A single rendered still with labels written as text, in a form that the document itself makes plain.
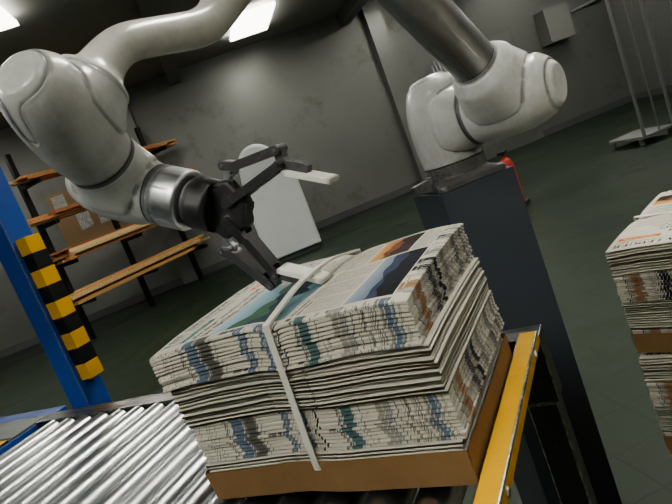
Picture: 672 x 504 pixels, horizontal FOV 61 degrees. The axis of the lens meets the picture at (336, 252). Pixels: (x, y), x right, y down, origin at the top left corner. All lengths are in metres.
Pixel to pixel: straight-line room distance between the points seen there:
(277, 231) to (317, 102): 3.19
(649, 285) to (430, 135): 0.59
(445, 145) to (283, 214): 6.67
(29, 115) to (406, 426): 0.55
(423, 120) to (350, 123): 9.08
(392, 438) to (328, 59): 10.08
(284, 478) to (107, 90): 0.53
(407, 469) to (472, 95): 0.84
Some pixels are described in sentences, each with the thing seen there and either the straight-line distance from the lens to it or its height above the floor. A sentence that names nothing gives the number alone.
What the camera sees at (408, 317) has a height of 1.01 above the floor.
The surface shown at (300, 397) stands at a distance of 0.69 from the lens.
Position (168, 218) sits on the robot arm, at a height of 1.18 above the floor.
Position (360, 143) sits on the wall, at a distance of 10.51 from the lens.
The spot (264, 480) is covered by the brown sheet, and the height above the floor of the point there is 0.83.
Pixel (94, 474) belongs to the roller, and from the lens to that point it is 1.22.
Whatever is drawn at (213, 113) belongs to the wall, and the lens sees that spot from 10.23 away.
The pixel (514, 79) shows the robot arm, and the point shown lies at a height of 1.19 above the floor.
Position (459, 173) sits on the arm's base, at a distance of 1.44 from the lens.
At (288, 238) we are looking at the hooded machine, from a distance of 8.05.
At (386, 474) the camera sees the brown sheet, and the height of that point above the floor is 0.83.
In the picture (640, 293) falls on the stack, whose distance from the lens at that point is 1.23.
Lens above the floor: 1.19
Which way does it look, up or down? 9 degrees down
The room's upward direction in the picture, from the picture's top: 21 degrees counter-clockwise
